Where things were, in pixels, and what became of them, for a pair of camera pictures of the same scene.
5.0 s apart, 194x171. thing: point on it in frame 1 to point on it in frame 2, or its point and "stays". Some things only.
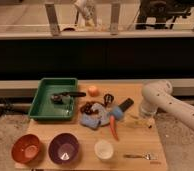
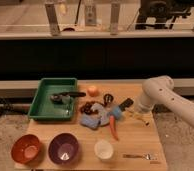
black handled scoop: [65, 97] stays
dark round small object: [108, 98] stays
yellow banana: [146, 122] to [144, 117]
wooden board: [108, 133] stays
